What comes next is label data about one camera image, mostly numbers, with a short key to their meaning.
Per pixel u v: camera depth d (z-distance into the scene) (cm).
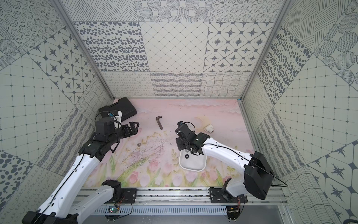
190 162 88
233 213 73
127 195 74
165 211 70
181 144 72
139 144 93
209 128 100
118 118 68
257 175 41
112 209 72
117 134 62
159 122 105
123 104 111
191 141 60
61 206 39
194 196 76
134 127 69
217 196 73
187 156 88
